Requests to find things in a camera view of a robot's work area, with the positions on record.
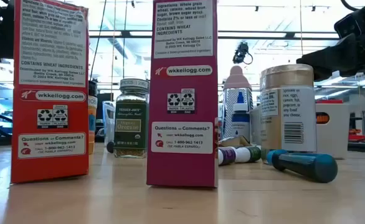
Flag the black ceiling mounted camera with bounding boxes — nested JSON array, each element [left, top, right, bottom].
[[232, 42, 254, 65]]

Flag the red storage box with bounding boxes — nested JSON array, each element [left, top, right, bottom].
[[315, 98, 344, 105]]

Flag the green label small dropper bottle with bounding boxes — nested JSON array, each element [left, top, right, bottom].
[[235, 145, 262, 164]]

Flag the gold lid seasoning jar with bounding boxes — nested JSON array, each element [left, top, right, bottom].
[[259, 63, 318, 161]]

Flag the pink handle box grater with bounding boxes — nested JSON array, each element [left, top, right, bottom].
[[222, 65, 254, 141]]

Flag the blue cap colouring bottle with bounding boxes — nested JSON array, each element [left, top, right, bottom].
[[231, 91, 251, 142]]

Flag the green lid oregano jar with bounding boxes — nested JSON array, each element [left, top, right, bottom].
[[113, 78, 150, 159]]

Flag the red Froot Loops cereal box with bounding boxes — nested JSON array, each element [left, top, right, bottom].
[[10, 0, 90, 184]]

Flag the dark blue tube teal ends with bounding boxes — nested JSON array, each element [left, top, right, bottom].
[[265, 149, 339, 184]]

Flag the magenta Raisin Bran cereal box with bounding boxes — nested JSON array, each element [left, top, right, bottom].
[[146, 0, 219, 189]]

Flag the hanging black cable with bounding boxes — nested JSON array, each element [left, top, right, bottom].
[[89, 0, 108, 81]]

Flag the gray plastic bin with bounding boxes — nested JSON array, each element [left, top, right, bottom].
[[249, 102, 351, 160]]

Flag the orange spice jar black lid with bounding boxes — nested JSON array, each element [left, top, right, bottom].
[[88, 80, 98, 156]]

